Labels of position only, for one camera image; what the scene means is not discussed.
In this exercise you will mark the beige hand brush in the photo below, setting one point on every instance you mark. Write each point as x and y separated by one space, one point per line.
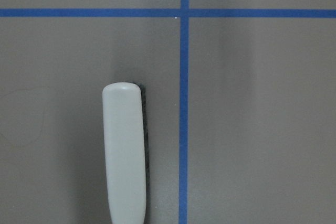
124 152

